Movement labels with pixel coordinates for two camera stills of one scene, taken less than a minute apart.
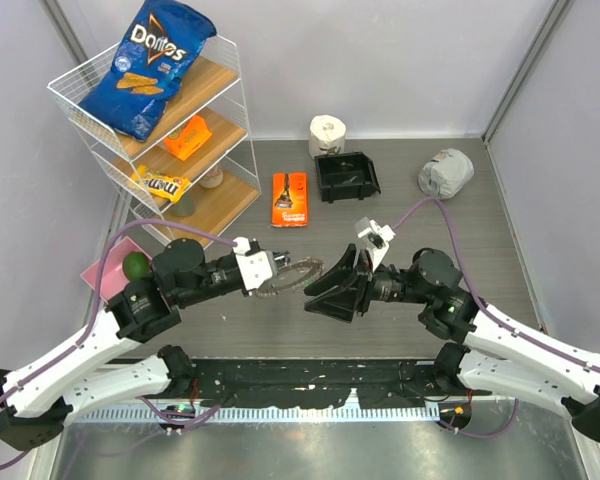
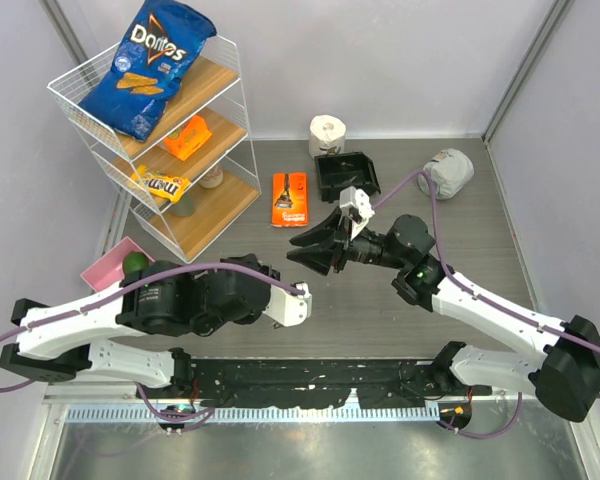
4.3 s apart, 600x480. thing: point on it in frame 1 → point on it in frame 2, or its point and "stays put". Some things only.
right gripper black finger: (339, 274) → (321, 233)
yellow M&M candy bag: (166, 187) stays put
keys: (352, 178) stays put
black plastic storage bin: (345, 175) stays put
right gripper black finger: (339, 302) → (318, 258)
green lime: (135, 265) stays put
